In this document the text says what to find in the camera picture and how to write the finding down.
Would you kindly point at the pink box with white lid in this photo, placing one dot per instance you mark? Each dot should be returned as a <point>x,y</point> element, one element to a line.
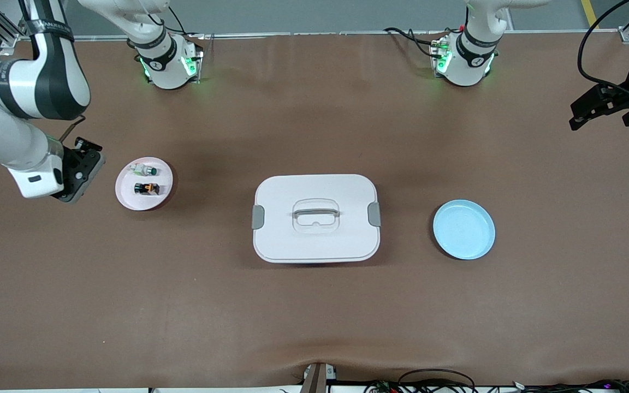
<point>314,240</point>

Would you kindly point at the brown camera mount post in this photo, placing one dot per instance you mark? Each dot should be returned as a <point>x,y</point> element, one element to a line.
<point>317,379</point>

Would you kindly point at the green and white switch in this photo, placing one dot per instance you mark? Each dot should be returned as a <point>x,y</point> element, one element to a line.
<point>145,170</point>

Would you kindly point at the light blue round plate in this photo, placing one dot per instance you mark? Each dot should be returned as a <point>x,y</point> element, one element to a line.
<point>463,229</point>

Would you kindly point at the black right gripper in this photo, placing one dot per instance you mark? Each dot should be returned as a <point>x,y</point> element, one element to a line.
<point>89,145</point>

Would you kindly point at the pink round plate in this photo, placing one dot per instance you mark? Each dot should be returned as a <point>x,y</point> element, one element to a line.
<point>142,203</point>

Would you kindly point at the orange and black switch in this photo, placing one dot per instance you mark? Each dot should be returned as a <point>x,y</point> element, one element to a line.
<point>147,189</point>

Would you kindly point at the silver table edge rail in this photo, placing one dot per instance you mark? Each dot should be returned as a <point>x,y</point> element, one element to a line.
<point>292,34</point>

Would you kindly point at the brown table cloth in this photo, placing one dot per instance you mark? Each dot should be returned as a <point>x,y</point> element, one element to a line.
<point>314,316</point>

